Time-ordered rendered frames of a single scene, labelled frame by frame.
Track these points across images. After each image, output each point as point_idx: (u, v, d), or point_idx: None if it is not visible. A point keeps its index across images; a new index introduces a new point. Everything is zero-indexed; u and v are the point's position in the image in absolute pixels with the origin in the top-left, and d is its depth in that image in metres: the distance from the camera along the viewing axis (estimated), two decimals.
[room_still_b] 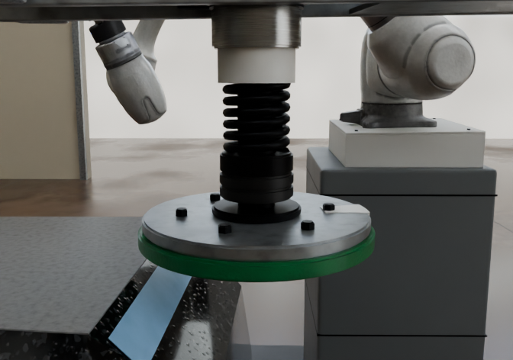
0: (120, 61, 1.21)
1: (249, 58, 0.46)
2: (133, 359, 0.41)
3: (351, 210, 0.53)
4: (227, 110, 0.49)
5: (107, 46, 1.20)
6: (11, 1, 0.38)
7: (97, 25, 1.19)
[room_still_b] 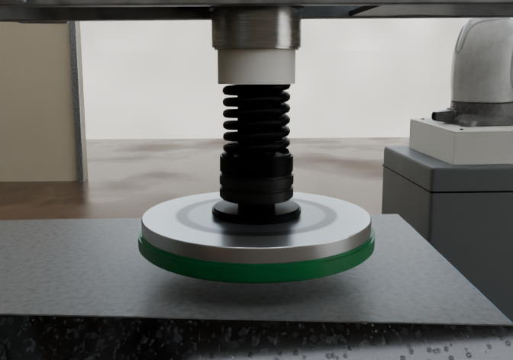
0: None
1: (249, 59, 0.46)
2: None
3: None
4: (227, 111, 0.49)
5: None
6: (11, 1, 0.38)
7: None
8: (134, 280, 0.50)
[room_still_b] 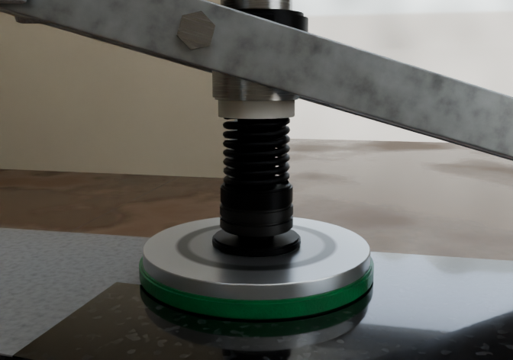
0: None
1: None
2: None
3: None
4: (227, 144, 0.49)
5: None
6: (11, 1, 0.38)
7: None
8: (370, 356, 0.37)
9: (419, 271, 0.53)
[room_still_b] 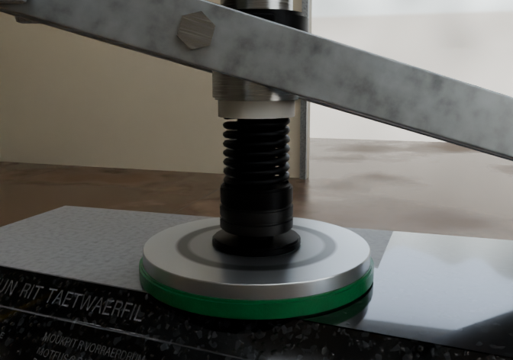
0: None
1: None
2: None
3: None
4: (227, 144, 0.49)
5: None
6: (11, 1, 0.38)
7: None
8: None
9: None
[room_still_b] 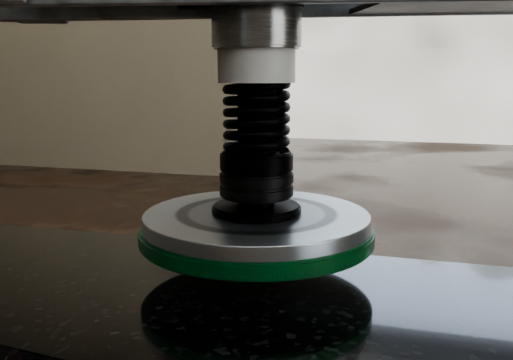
0: None
1: (249, 58, 0.46)
2: None
3: None
4: (227, 110, 0.49)
5: None
6: (11, 1, 0.38)
7: None
8: None
9: (512, 284, 0.49)
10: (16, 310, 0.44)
